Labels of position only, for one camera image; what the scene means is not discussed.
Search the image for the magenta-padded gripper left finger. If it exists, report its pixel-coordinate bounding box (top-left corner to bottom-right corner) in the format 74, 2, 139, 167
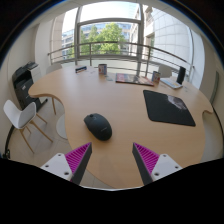
40, 142, 93, 185

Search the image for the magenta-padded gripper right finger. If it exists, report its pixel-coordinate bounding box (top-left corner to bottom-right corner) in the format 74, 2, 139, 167
132, 142, 184, 186

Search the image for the black and white printer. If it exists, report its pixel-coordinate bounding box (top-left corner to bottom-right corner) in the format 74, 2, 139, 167
11, 61, 43, 111

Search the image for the small black box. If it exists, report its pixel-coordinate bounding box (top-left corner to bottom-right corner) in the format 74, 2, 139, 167
74, 65, 88, 74

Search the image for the black mouse pad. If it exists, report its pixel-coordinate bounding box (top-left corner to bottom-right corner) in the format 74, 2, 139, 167
142, 89, 197, 127

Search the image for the white chair with wooden legs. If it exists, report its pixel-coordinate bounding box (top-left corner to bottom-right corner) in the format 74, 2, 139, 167
2, 99, 54, 154

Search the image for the light blue book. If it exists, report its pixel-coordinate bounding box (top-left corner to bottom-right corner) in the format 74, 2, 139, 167
159, 77, 184, 90

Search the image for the black computer mouse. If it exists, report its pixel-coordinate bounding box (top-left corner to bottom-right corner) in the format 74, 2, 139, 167
83, 112, 113, 142

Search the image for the metal balcony railing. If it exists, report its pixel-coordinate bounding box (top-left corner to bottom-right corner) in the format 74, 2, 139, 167
47, 41, 196, 78

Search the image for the red and blue magazine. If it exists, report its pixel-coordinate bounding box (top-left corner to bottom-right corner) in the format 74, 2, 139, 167
115, 72, 155, 87

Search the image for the printed mug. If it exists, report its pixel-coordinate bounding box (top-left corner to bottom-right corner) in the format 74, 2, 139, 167
151, 70, 162, 83
97, 63, 108, 76

